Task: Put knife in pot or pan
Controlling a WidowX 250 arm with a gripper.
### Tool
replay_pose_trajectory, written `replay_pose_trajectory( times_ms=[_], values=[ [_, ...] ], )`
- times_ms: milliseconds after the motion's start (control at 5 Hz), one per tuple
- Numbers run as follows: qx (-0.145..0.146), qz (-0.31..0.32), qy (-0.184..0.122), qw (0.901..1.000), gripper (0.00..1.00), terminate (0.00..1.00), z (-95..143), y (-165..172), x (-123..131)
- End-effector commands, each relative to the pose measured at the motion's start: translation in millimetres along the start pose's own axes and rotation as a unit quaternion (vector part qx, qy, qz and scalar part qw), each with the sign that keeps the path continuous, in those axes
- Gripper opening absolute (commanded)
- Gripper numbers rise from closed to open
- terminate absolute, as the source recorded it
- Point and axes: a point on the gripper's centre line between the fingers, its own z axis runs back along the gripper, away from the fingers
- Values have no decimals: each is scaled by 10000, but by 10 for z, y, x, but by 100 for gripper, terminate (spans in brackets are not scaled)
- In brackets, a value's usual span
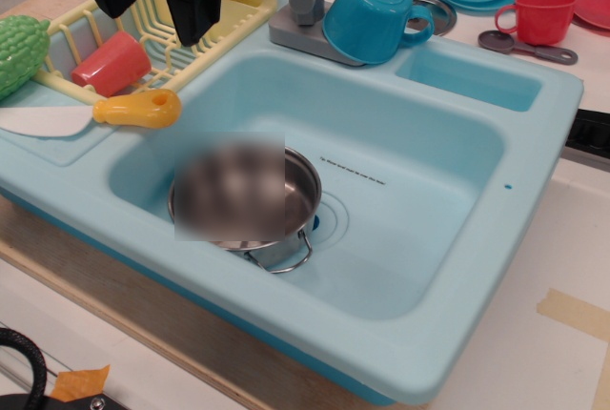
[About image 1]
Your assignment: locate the yellow handled white toy knife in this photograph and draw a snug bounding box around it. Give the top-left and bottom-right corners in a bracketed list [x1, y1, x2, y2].
[1, 89, 182, 138]

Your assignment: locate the stainless steel pot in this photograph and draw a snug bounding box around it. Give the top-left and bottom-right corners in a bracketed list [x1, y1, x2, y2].
[168, 142, 322, 274]

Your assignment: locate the red plastic cup in rack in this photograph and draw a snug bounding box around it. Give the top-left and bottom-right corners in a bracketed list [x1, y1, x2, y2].
[71, 31, 152, 97]

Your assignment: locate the yellow dish drying rack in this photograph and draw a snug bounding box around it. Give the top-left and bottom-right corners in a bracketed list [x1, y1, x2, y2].
[33, 0, 277, 105]

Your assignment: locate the green toy bitter gourd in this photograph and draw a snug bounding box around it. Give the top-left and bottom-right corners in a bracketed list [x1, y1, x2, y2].
[1, 15, 51, 99]

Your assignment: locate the grey toy faucet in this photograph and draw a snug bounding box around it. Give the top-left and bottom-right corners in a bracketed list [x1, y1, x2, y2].
[269, 0, 362, 67]

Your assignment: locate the large teal plastic cup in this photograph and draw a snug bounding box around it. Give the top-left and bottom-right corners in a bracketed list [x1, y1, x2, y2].
[322, 0, 435, 65]

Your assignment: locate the silver metal lid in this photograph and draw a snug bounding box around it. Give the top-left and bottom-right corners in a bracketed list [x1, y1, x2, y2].
[407, 0, 458, 36]

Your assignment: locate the grey plastic spoon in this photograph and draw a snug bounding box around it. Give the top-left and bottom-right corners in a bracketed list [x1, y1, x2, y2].
[478, 31, 579, 66]

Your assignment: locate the wooden base board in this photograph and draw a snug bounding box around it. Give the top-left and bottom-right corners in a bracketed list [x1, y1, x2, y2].
[1, 200, 366, 409]

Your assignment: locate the red plastic mug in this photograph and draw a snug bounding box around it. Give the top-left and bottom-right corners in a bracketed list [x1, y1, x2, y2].
[495, 0, 576, 46]

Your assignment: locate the orange tape piece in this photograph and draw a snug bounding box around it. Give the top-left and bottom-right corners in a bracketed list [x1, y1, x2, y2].
[50, 364, 111, 402]

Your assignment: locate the black device base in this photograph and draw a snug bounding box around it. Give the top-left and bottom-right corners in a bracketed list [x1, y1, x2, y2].
[1, 394, 126, 410]

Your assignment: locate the red plastic plate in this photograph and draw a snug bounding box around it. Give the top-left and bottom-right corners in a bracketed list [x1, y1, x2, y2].
[574, 0, 610, 30]

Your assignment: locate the beige masking tape strip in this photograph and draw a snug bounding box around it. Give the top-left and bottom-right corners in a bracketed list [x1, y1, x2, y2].
[537, 289, 609, 343]

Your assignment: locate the black cable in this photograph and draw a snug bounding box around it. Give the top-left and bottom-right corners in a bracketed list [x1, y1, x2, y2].
[0, 327, 49, 406]

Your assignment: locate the black rail at right edge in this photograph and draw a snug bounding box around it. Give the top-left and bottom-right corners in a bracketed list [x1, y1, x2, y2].
[561, 109, 609, 160]

